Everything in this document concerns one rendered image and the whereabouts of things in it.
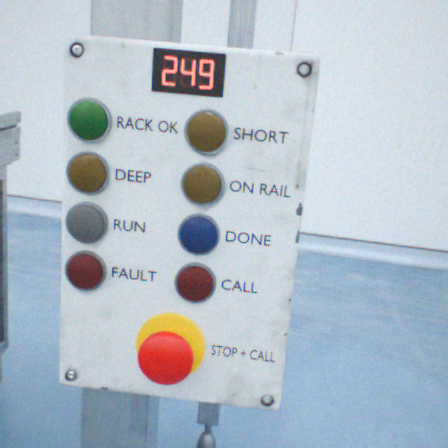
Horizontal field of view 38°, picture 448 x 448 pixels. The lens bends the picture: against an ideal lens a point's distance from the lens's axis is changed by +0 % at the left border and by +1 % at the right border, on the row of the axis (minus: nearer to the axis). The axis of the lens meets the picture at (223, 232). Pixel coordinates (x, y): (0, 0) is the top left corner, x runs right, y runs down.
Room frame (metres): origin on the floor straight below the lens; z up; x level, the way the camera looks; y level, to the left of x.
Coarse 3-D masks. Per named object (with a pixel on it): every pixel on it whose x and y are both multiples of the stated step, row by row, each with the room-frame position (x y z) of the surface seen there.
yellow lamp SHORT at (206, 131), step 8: (200, 112) 0.43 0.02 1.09; (208, 112) 0.43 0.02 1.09; (192, 120) 0.43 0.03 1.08; (200, 120) 0.43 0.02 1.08; (208, 120) 0.43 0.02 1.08; (216, 120) 0.43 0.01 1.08; (192, 128) 0.43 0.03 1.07; (200, 128) 0.43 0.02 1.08; (208, 128) 0.43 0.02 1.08; (216, 128) 0.43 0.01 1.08; (224, 128) 0.43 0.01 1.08; (192, 136) 0.43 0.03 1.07; (200, 136) 0.43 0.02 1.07; (208, 136) 0.43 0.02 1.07; (216, 136) 0.43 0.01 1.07; (224, 136) 0.43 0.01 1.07; (192, 144) 0.43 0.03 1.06; (200, 144) 0.43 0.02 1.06; (208, 144) 0.43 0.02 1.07; (216, 144) 0.43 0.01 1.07
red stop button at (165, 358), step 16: (160, 336) 0.42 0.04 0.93; (176, 336) 0.42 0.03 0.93; (144, 352) 0.41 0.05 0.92; (160, 352) 0.41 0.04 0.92; (176, 352) 0.41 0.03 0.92; (192, 352) 0.42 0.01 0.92; (144, 368) 0.41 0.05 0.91; (160, 368) 0.41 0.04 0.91; (176, 368) 0.41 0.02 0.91; (160, 384) 0.41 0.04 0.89
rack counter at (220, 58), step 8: (160, 48) 0.44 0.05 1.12; (160, 56) 0.44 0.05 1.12; (192, 56) 0.44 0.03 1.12; (200, 56) 0.44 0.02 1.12; (208, 56) 0.44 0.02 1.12; (216, 56) 0.44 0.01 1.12; (224, 56) 0.44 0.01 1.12; (160, 64) 0.44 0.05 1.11; (216, 64) 0.44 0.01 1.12; (224, 64) 0.44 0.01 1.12; (152, 72) 0.44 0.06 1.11; (216, 72) 0.44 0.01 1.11; (224, 72) 0.44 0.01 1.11; (152, 80) 0.44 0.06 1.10; (216, 80) 0.44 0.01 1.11; (152, 88) 0.44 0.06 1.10; (160, 88) 0.44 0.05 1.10; (168, 88) 0.44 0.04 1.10; (176, 88) 0.44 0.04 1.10; (184, 88) 0.44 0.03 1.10; (216, 88) 0.44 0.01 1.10; (216, 96) 0.44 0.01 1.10
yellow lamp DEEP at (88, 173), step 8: (72, 160) 0.44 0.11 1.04; (80, 160) 0.44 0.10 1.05; (88, 160) 0.44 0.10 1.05; (96, 160) 0.44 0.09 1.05; (72, 168) 0.44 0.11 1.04; (80, 168) 0.44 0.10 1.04; (88, 168) 0.44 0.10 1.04; (96, 168) 0.44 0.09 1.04; (104, 168) 0.44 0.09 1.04; (72, 176) 0.44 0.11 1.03; (80, 176) 0.44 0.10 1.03; (88, 176) 0.44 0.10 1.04; (96, 176) 0.44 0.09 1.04; (104, 176) 0.44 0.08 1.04; (80, 184) 0.44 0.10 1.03; (88, 184) 0.44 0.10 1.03; (96, 184) 0.44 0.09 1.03
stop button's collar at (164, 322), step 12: (144, 324) 0.44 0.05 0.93; (156, 324) 0.44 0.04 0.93; (168, 324) 0.44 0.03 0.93; (180, 324) 0.44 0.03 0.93; (192, 324) 0.44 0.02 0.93; (144, 336) 0.44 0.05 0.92; (192, 336) 0.44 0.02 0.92; (192, 348) 0.44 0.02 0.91; (204, 348) 0.44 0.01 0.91; (228, 348) 0.44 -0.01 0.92; (192, 372) 0.44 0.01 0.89
